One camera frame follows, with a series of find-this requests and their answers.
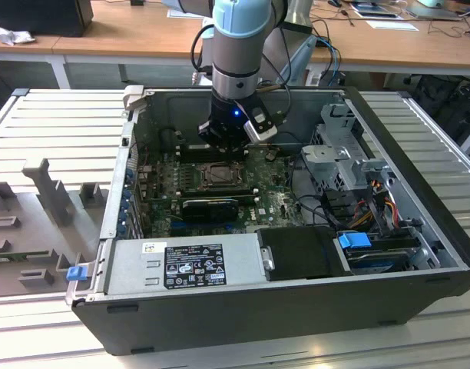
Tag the square silver CPU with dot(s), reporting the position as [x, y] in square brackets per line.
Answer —
[221, 175]

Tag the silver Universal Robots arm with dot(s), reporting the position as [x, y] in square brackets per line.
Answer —
[235, 57]

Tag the CPU socket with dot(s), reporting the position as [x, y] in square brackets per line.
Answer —
[245, 180]

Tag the black RAM stick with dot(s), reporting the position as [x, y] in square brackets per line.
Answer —
[192, 150]
[219, 190]

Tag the coin cell battery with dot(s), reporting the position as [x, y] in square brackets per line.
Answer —
[271, 155]

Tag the copper coloured tube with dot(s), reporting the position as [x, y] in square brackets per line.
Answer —
[267, 87]

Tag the black round capacitor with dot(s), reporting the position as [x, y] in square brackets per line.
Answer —
[166, 139]

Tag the black graphics card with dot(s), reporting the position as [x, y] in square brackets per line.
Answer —
[208, 210]

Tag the green motherboard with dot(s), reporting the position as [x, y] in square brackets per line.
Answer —
[273, 200]

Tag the grey case release latch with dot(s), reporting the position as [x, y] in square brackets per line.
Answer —
[133, 98]

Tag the metal drive cage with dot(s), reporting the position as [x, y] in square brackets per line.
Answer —
[335, 165]

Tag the white paper sheet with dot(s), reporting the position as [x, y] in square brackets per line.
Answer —
[183, 14]
[392, 25]

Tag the small black desk object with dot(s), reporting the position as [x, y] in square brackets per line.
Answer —
[137, 2]

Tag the grey power supply unit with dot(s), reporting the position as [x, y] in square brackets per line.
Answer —
[131, 265]

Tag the blue disk carrier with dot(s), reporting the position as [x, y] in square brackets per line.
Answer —
[354, 240]

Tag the dark framed tablet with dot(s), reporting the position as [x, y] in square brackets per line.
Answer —
[377, 10]

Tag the black open PC case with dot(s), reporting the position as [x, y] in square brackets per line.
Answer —
[219, 323]

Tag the hard disk drive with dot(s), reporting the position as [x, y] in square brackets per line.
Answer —
[377, 259]

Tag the blue case latch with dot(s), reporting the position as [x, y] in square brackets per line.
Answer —
[75, 274]

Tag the grey parts rack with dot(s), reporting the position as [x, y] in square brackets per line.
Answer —
[35, 230]

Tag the wooden desk with white leg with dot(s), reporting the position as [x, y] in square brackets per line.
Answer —
[24, 48]

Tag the large black box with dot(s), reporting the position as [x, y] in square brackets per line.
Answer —
[39, 15]

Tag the black office chair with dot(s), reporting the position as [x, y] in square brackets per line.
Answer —
[446, 100]

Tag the crumpled silver foil bag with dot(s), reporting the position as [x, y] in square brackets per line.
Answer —
[14, 36]

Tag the grey laptop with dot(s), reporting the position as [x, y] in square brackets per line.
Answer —
[434, 12]

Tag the green RAM stick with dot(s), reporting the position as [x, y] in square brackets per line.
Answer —
[6, 257]

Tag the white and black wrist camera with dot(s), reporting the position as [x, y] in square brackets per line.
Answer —
[260, 128]

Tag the rear expansion slot bracket panel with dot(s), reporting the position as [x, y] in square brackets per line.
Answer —
[128, 192]

